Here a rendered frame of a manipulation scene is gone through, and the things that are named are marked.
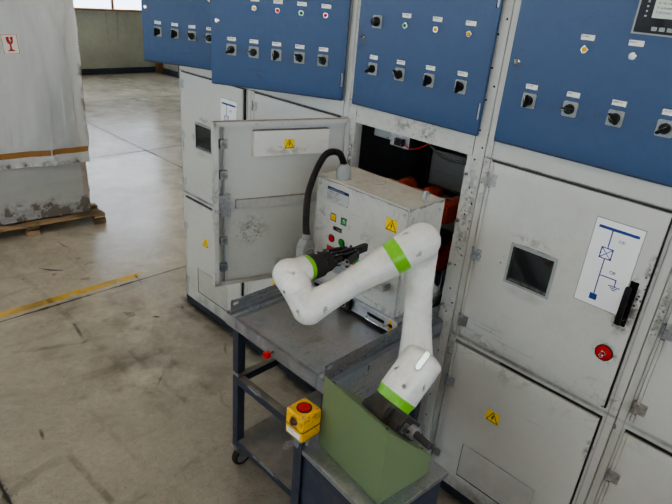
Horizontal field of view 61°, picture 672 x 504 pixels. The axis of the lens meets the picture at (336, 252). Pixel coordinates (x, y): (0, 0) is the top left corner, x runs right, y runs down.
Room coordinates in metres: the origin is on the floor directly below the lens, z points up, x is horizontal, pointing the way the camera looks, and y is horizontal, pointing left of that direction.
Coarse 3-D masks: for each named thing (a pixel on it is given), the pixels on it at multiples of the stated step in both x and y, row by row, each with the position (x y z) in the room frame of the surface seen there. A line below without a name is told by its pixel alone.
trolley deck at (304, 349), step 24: (264, 312) 2.03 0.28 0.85; (288, 312) 2.05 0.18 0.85; (336, 312) 2.09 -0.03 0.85; (264, 336) 1.86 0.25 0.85; (288, 336) 1.87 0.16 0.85; (312, 336) 1.89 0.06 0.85; (336, 336) 1.90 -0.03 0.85; (360, 336) 1.92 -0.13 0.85; (432, 336) 2.04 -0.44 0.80; (288, 360) 1.74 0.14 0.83; (312, 360) 1.73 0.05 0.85; (384, 360) 1.81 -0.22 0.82; (312, 384) 1.65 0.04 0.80
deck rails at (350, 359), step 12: (264, 288) 2.12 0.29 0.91; (276, 288) 2.16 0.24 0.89; (240, 300) 2.02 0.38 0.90; (252, 300) 2.07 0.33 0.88; (264, 300) 2.12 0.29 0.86; (276, 300) 2.13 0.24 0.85; (240, 312) 2.01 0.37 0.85; (432, 312) 2.08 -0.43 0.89; (384, 336) 1.85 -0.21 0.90; (396, 336) 1.91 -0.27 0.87; (360, 348) 1.75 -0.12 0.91; (372, 348) 1.80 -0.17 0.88; (384, 348) 1.85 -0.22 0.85; (336, 360) 1.65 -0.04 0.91; (348, 360) 1.70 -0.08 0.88; (360, 360) 1.75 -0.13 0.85; (324, 372) 1.61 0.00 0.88; (336, 372) 1.66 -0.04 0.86
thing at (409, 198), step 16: (352, 176) 2.29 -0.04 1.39; (368, 176) 2.31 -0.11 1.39; (368, 192) 2.09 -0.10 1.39; (384, 192) 2.12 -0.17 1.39; (400, 192) 2.13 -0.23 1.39; (416, 192) 2.15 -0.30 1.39; (416, 208) 1.97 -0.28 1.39; (432, 208) 2.05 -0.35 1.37; (432, 224) 2.06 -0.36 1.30; (400, 288) 1.95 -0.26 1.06; (400, 304) 1.96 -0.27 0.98
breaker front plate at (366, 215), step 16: (320, 176) 2.26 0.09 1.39; (320, 192) 2.26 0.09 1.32; (352, 192) 2.14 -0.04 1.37; (320, 208) 2.25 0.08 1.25; (336, 208) 2.19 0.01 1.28; (352, 208) 2.13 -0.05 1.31; (368, 208) 2.07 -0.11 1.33; (384, 208) 2.02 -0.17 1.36; (400, 208) 1.97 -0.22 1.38; (320, 224) 2.25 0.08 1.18; (336, 224) 2.18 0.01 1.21; (352, 224) 2.12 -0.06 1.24; (368, 224) 2.07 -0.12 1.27; (384, 224) 2.01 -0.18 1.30; (400, 224) 1.96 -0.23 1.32; (320, 240) 2.24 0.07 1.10; (336, 240) 2.18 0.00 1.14; (352, 240) 2.12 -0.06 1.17; (368, 240) 2.06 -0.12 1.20; (384, 240) 2.01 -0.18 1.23; (336, 272) 2.16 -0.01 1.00; (368, 304) 2.04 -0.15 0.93; (384, 304) 1.98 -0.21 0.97
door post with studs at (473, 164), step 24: (504, 0) 2.09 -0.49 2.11; (504, 24) 2.08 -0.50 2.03; (480, 144) 2.08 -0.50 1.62; (480, 168) 2.07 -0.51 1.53; (456, 216) 2.11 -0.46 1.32; (456, 240) 2.10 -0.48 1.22; (456, 264) 2.08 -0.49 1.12; (456, 288) 2.07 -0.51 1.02; (432, 384) 2.09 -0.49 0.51; (432, 408) 2.07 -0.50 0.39
